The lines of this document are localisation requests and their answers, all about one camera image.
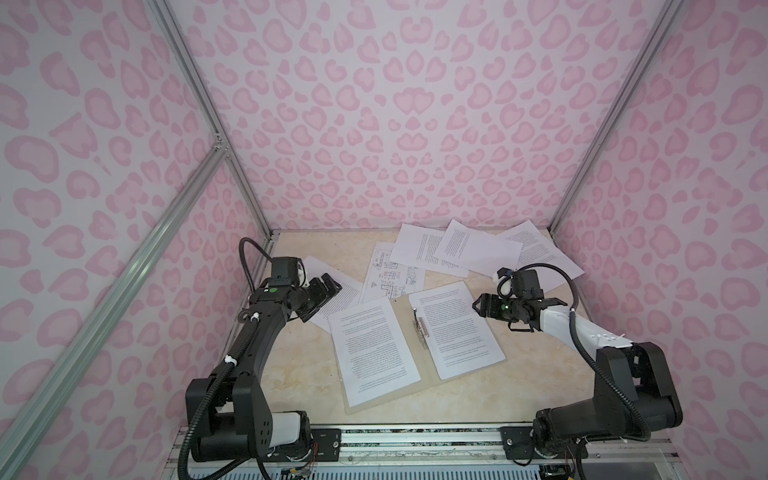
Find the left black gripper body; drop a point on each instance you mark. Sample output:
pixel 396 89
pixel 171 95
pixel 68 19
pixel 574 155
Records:
pixel 306 294

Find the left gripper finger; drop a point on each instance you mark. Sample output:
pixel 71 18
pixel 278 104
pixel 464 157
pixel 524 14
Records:
pixel 311 301
pixel 328 286

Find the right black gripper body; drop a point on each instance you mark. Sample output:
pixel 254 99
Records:
pixel 509 308

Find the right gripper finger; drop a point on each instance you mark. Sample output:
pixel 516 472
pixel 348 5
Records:
pixel 486 300
pixel 486 309

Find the diagram sheet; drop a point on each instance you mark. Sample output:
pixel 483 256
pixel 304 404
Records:
pixel 388 279

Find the large text sheet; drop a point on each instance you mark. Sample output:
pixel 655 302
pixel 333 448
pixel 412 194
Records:
pixel 372 353

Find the beige paper folder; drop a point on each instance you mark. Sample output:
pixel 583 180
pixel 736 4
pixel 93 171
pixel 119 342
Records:
pixel 413 334

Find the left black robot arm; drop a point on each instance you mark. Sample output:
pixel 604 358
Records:
pixel 229 418

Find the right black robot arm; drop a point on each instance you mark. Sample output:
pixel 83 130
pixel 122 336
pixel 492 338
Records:
pixel 634 394

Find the text sheet back overlapping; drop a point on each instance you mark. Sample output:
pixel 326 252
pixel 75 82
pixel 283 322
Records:
pixel 477 251

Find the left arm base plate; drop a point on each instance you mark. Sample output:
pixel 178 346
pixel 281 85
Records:
pixel 319 445

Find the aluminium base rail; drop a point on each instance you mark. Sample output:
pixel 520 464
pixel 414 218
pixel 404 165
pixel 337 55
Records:
pixel 466 451

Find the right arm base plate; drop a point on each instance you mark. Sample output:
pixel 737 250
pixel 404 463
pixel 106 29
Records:
pixel 522 445

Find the right corner aluminium post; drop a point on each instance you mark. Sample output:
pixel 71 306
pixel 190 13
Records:
pixel 662 28

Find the corner aluminium post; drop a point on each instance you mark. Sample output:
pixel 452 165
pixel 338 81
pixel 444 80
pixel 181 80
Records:
pixel 662 28
pixel 167 22

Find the diagonal aluminium frame bar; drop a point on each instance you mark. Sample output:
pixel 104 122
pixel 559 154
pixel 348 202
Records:
pixel 31 425

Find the left corner aluminium post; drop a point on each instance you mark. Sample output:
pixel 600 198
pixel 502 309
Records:
pixel 167 22

